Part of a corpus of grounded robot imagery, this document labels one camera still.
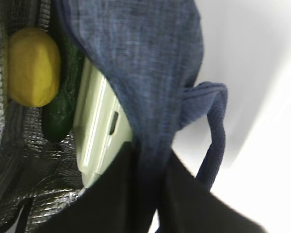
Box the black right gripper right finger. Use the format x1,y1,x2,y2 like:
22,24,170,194
158,153,266,233

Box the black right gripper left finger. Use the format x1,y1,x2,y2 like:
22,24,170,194
35,142,159,233

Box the glass container green lid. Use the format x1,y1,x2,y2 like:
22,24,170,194
73,59,132,188

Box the green cucumber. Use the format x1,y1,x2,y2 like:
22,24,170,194
42,36,84,142

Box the dark navy lunch bag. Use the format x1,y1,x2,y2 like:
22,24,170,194
0,0,227,233

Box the yellow lemon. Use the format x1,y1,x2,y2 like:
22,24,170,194
8,27,61,107

